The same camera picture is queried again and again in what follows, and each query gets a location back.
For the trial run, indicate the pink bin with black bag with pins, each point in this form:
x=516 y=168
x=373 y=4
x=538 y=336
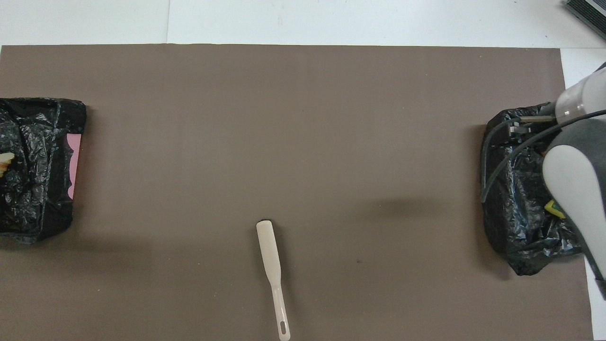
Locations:
x=38 y=189

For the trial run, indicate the brown table mat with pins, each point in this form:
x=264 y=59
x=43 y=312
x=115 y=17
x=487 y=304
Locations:
x=284 y=142

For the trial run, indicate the dark grey ribbed object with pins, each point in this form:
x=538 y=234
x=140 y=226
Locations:
x=589 y=14

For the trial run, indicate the beige hand brush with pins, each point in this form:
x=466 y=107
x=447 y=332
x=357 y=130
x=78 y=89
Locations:
x=270 y=255

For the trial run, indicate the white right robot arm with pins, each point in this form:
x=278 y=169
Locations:
x=577 y=180

